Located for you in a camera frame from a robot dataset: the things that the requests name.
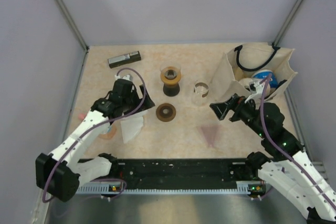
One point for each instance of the blue white packet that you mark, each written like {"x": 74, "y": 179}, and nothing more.
{"x": 262, "y": 74}

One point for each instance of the clear glass beaker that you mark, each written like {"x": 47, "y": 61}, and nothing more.
{"x": 200, "y": 93}

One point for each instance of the white paper coffee filter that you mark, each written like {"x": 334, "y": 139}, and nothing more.
{"x": 130, "y": 128}
{"x": 142, "y": 113}

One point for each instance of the right corner aluminium post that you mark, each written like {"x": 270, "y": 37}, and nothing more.
{"x": 287, "y": 23}

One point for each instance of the black carafe with red lid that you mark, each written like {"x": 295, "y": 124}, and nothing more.
{"x": 171, "y": 90}

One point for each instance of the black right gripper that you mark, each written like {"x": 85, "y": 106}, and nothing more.
{"x": 221, "y": 108}

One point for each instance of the beige round package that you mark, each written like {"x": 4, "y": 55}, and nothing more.
{"x": 255, "y": 86}

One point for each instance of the beige canvas tote bag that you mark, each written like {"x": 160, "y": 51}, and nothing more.
{"x": 243, "y": 62}

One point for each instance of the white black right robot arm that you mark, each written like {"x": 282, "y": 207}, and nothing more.
{"x": 289, "y": 170}

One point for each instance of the corner aluminium post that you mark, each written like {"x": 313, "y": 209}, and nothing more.
{"x": 287, "y": 23}
{"x": 71, "y": 24}

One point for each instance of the left corner aluminium post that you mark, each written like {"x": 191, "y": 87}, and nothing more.
{"x": 71, "y": 24}

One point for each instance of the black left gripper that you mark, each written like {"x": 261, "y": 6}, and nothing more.
{"x": 147, "y": 104}

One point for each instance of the black rectangular box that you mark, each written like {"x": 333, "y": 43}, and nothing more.
{"x": 124, "y": 59}

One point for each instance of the grey cable duct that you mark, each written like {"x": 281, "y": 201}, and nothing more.
{"x": 110, "y": 189}

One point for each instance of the pink glass dripper cone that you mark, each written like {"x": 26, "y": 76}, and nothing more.
{"x": 209, "y": 133}

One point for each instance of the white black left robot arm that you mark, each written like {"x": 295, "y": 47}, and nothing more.
{"x": 60, "y": 173}

